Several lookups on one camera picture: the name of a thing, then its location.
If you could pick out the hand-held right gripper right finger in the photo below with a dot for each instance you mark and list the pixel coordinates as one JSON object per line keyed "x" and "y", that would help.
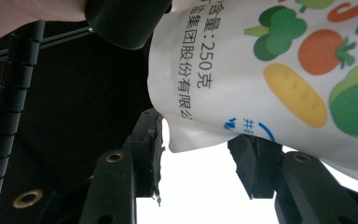
{"x": 304, "y": 186}

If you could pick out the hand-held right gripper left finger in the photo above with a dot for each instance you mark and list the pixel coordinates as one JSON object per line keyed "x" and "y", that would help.
{"x": 115, "y": 186}

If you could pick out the white and blue stand-up pouch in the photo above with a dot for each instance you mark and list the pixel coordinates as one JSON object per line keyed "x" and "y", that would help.
{"x": 230, "y": 62}

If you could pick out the black tripod stand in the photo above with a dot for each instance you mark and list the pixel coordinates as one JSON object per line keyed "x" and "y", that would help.
{"x": 65, "y": 36}

